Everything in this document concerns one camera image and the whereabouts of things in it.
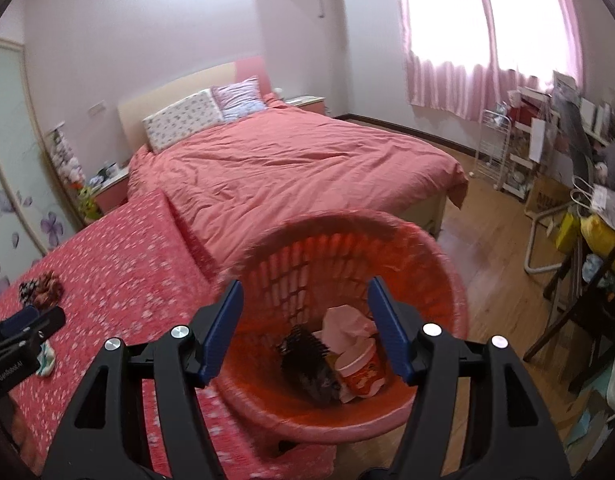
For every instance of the plush toy bouquet box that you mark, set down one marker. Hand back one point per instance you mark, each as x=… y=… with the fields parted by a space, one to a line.
x=67 y=166

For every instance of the black floral scrunchie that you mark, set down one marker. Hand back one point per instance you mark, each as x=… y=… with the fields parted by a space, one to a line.
x=27 y=292

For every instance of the pink window curtain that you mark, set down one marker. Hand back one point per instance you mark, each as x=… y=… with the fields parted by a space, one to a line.
x=465 y=55

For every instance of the red white paper cup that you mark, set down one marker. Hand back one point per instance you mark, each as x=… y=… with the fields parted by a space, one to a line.
x=361 y=370

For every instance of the right side nightstand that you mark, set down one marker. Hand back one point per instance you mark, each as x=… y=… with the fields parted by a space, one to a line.
x=314 y=104

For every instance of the beige wooden headboard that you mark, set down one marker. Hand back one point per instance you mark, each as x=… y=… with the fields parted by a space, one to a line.
x=133 y=111

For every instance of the pink white nightstand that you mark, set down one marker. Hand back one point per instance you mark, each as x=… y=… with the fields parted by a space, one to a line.
x=114 y=192

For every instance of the floral sliding wardrobe door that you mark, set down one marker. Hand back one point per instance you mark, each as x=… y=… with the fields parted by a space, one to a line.
x=35 y=213

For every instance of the white wire rack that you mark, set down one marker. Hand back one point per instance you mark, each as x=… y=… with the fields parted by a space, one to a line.
x=490 y=161

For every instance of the yellow bag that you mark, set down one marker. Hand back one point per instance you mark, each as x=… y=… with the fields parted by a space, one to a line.
x=599 y=237

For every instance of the red floral blanket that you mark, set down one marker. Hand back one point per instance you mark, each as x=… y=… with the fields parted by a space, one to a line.
x=134 y=274

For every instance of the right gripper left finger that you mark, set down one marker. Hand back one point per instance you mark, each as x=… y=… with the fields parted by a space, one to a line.
x=215 y=326

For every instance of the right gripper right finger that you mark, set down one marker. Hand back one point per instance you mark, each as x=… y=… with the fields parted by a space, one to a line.
x=398 y=325

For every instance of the crumpled pink tissue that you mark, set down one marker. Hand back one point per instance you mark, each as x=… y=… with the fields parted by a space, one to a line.
x=342 y=327

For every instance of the pink bed duvet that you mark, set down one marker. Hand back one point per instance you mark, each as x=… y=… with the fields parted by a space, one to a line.
x=232 y=182

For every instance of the orange plastic trash basket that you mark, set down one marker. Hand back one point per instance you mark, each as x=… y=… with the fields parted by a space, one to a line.
x=313 y=272

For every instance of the floral white pillow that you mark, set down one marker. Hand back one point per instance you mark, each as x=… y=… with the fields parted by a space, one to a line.
x=182 y=119

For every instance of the green plush toy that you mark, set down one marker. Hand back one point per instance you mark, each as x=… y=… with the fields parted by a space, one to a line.
x=88 y=207

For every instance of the brown striped scrunchie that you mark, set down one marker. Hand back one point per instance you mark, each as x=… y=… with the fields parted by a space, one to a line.
x=48 y=291

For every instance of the pink striped pillow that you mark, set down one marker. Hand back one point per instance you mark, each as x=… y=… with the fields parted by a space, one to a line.
x=238 y=100

